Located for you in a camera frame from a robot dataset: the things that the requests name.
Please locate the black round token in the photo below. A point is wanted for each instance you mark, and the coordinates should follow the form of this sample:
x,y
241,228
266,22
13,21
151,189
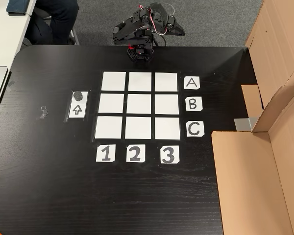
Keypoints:
x,y
78,96

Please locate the white paper grid square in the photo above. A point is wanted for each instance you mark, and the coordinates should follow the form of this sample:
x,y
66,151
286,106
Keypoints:
x,y
138,127
108,127
166,104
139,81
114,81
139,103
167,128
112,103
166,82

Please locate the paper sheet letter A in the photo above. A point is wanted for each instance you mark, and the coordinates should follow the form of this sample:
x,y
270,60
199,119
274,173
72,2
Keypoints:
x,y
186,86

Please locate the paper sheet letter B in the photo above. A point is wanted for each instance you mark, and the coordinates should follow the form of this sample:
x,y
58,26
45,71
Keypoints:
x,y
187,109

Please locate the gray chair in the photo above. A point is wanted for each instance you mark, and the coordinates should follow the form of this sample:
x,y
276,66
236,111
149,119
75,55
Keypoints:
x,y
74,36

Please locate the large brown cardboard sheet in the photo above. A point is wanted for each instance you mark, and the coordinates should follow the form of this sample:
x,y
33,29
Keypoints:
x,y
247,183
272,36

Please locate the person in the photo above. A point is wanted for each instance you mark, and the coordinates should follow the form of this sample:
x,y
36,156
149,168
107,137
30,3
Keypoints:
x,y
58,14

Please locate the paper sheet letter C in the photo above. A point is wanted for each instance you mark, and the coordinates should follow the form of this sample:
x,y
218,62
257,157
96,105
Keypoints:
x,y
201,134

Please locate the paper sheet number 3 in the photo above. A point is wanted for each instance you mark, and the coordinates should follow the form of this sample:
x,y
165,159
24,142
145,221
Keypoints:
x,y
163,148

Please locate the white arrow paper sheet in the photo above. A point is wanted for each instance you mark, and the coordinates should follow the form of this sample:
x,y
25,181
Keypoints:
x,y
76,109

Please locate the paper sheet number 2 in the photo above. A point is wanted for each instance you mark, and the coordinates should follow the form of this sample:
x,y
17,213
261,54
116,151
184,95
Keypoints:
x,y
128,147

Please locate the dark notebook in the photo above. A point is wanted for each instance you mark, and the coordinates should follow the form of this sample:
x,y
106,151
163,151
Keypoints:
x,y
17,7

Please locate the paper sheet number 1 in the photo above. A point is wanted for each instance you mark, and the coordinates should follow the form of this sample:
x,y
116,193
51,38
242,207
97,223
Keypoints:
x,y
99,159

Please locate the crumpled gray tape piece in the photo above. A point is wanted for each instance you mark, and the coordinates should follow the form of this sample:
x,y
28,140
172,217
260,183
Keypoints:
x,y
42,113

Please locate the white desk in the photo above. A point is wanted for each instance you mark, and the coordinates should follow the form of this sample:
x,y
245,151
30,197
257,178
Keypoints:
x,y
5,36

